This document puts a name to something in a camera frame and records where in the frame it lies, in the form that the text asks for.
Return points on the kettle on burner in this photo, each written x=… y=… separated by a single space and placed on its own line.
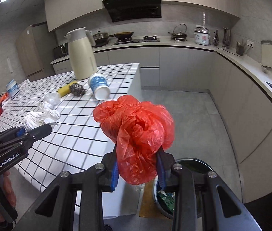
x=179 y=35

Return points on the green milk carton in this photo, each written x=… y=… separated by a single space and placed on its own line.
x=166 y=201

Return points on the wooden stool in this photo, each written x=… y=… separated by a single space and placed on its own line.
x=148 y=208

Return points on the white cutting board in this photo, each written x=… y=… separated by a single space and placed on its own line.
x=266 y=53

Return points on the black microwave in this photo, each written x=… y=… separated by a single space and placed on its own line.
x=61 y=51

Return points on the dark bottle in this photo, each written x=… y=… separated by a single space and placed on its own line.
x=216 y=38

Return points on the clear plastic bag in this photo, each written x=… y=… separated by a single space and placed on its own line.
x=52 y=99

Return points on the yellow sponge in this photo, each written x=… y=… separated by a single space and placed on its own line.
x=62 y=91

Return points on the black cooking pot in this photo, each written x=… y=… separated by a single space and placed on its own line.
x=102 y=38

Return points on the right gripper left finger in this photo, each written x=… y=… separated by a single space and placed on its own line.
x=114 y=170

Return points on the blue white paper cup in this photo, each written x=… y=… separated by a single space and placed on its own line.
x=99 y=86

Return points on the steel knife rack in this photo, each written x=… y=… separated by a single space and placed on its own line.
x=227 y=38

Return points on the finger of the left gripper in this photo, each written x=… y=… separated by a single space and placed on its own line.
x=11 y=134
x=33 y=135

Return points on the cream thermos jug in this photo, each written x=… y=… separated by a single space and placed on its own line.
x=80 y=48

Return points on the white tissue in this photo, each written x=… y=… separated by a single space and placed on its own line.
x=44 y=114

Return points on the steel wool scrubber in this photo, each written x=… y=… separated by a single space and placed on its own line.
x=76 y=89

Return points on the white rice cooker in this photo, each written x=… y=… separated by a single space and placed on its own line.
x=201 y=36

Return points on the red plastic bag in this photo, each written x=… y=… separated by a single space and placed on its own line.
x=138 y=129

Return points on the black range hood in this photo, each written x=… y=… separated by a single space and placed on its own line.
x=121 y=10

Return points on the gas stove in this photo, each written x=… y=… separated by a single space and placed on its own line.
x=134 y=40

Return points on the refrigerator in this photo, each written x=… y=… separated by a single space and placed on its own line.
x=35 y=48

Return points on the utensil holder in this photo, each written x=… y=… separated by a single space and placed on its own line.
x=241 y=48

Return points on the white blue jar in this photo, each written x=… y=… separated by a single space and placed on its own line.
x=12 y=89

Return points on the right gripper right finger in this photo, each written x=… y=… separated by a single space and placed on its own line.
x=161 y=168

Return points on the wok pan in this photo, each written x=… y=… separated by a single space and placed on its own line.
x=124 y=35

